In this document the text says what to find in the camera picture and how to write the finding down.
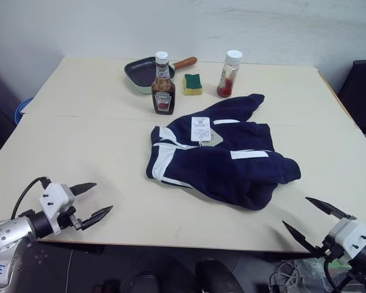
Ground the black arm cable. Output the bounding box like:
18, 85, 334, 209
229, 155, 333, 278
10, 176, 52, 220
323, 250, 366, 293

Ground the dark ketchup bottle white cap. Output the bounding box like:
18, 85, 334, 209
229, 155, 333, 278
151, 51, 176, 116

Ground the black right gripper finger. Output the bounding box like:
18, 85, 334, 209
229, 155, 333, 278
305, 197, 357, 221
282, 220, 321, 255

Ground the navy and white zip jacket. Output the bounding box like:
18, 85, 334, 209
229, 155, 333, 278
145, 93, 302, 212

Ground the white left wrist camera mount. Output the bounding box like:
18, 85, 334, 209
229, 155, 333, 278
38, 182, 77, 235

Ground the grey card clothing tag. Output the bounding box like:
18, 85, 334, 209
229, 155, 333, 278
201, 133, 224, 147

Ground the white paper clothing tag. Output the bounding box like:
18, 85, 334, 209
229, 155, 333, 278
190, 116, 211, 143

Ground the green pan with wooden handle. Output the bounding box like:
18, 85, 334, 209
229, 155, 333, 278
124, 56, 198, 96

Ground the clear bottle with red sauce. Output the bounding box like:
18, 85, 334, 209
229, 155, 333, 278
217, 49, 243, 99

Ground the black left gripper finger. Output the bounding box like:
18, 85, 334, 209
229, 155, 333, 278
70, 182, 98, 197
80, 205, 114, 230

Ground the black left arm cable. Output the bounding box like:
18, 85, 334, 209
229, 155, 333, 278
10, 176, 52, 220

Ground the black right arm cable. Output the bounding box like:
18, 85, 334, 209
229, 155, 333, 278
323, 250, 366, 293

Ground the white tangled cable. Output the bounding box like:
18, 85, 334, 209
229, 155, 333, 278
268, 260, 303, 293

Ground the black chair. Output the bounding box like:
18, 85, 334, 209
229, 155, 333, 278
336, 59, 366, 137

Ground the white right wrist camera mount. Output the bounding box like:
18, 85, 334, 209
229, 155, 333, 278
327, 217, 366, 261

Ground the yellow and green sponge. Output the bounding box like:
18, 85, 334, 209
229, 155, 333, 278
182, 73, 204, 96

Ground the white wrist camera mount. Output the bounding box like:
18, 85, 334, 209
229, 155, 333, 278
38, 182, 77, 235
327, 217, 366, 261

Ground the clear green plastic bag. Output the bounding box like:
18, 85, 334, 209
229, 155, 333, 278
295, 258, 351, 293

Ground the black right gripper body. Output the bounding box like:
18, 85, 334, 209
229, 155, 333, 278
310, 234, 346, 264

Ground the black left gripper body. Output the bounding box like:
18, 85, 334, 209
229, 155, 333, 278
57, 206, 93, 232

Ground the blue round container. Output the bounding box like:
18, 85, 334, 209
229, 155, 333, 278
14, 96, 35, 125

